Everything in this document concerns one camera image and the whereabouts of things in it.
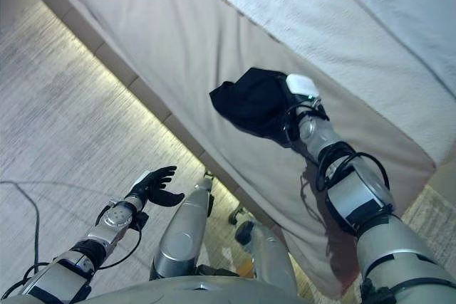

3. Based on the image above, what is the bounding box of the black garment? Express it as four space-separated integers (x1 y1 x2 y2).
209 67 304 149

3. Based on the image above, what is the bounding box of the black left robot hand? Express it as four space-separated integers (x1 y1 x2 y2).
129 164 186 209

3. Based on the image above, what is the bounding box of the grey robot torso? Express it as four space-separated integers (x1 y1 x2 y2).
21 275 361 304

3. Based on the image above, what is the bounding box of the beige bed cover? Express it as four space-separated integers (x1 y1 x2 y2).
14 0 447 297

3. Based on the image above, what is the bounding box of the white textured blanket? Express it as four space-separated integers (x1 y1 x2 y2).
177 0 456 149

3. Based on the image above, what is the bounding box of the beige upholstered bed frame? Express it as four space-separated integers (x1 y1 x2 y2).
31 0 281 232

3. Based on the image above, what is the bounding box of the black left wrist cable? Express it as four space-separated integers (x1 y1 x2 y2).
0 211 144 293

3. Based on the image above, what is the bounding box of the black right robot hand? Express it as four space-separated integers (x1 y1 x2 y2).
283 73 331 122

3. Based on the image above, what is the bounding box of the thin black floor cable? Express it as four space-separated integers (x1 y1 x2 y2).
0 180 41 266

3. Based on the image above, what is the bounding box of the silver right robot leg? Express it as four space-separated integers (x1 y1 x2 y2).
234 220 299 295

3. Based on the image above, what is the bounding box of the white duvet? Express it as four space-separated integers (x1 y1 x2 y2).
316 0 456 81

